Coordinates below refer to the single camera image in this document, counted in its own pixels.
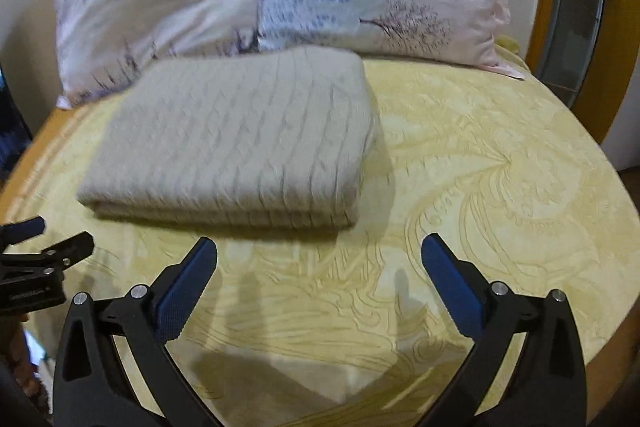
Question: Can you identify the beige cable-knit sweater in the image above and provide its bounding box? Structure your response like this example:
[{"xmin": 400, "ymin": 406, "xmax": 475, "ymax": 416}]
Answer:
[{"xmin": 77, "ymin": 46, "xmax": 375, "ymax": 229}]

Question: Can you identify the yellow patterned bedspread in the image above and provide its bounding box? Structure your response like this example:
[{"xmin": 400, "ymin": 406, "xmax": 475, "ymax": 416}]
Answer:
[{"xmin": 1, "ymin": 60, "xmax": 639, "ymax": 426}]

